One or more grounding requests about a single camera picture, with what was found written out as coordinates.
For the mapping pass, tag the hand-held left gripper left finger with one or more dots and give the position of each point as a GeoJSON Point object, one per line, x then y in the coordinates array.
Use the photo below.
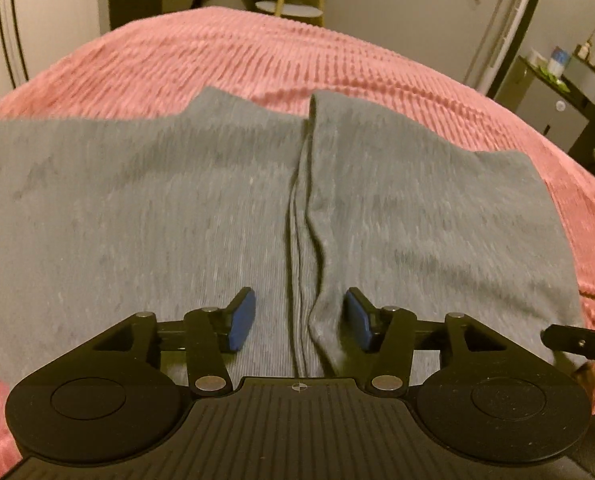
{"type": "Point", "coordinates": [241, 321]}

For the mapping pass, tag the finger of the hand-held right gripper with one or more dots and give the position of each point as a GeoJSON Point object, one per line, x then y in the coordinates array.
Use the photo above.
{"type": "Point", "coordinates": [582, 342]}

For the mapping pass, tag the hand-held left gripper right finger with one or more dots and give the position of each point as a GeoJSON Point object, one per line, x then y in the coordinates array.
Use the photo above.
{"type": "Point", "coordinates": [360, 321]}

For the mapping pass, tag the grey pants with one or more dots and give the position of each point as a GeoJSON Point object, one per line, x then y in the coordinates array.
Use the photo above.
{"type": "Point", "coordinates": [127, 210]}

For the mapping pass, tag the grey small cabinet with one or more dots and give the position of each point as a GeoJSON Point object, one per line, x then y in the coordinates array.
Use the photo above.
{"type": "Point", "coordinates": [542, 110]}

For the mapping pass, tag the green leafy item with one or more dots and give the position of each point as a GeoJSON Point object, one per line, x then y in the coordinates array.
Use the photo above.
{"type": "Point", "coordinates": [552, 79]}

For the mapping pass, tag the pink ribbed blanket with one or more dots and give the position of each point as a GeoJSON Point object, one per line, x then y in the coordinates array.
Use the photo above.
{"type": "Point", "coordinates": [277, 50]}

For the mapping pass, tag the white blue canister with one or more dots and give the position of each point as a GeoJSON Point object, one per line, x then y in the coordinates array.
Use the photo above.
{"type": "Point", "coordinates": [559, 62]}

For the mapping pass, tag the white cup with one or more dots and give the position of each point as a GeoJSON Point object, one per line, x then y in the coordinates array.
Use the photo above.
{"type": "Point", "coordinates": [534, 55]}

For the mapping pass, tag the small figurine bottle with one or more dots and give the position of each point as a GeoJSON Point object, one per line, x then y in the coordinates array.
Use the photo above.
{"type": "Point", "coordinates": [586, 45]}

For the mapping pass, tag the white tall appliance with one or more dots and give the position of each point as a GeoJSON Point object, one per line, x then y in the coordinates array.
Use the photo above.
{"type": "Point", "coordinates": [502, 30]}

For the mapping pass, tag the white black-striped wardrobe door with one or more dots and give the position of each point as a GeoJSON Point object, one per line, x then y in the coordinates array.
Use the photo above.
{"type": "Point", "coordinates": [42, 20]}

